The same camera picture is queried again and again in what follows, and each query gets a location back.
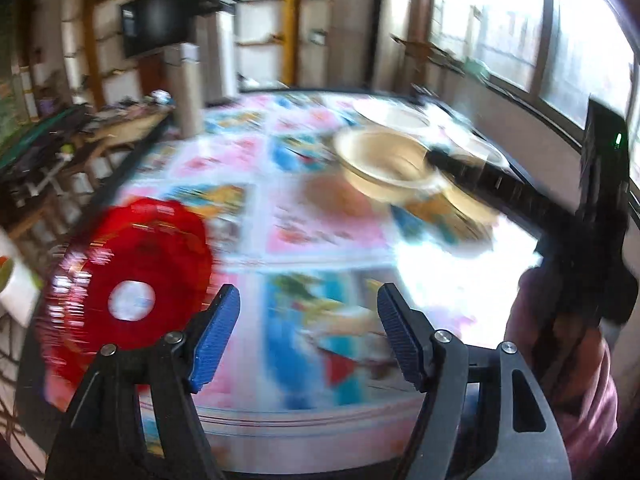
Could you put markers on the large red wedding plate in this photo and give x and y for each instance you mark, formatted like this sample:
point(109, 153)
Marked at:
point(61, 326)

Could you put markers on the large steel thermos jug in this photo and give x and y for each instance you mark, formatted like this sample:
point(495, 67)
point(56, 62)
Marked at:
point(215, 37)

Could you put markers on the colourful plastic tablecloth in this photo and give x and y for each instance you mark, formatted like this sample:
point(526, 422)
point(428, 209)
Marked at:
point(308, 382)

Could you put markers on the wooden chair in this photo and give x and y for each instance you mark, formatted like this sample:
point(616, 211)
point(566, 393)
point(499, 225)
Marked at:
point(422, 52)

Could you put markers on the tall white air conditioner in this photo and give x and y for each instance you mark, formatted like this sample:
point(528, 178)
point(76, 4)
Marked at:
point(388, 26)

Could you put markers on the mahjong table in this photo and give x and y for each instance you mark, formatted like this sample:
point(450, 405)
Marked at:
point(42, 141)

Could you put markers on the slim steel thermos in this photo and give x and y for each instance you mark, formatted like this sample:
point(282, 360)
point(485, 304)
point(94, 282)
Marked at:
point(185, 87)

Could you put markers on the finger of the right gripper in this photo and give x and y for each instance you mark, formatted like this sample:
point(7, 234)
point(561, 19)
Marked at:
point(516, 199)

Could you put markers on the white paper bowl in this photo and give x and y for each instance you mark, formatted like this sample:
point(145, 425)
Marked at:
point(392, 114)
point(461, 188)

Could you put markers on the small red scalloped plate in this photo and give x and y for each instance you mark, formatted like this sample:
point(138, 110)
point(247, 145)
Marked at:
point(150, 269)

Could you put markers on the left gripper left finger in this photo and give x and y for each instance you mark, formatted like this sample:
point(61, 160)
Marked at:
point(189, 358)

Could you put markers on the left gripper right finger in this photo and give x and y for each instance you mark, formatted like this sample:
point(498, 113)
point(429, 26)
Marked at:
point(428, 358)

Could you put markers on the low wooden tv cabinet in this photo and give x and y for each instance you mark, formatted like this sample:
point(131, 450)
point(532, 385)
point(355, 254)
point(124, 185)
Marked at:
point(121, 126)

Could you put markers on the flat screen television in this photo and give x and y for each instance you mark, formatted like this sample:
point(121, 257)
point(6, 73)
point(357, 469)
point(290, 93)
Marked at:
point(149, 25)

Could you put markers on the cream ribbed plastic bowl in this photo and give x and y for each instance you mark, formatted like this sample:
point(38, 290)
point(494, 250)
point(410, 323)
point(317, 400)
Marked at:
point(385, 165)

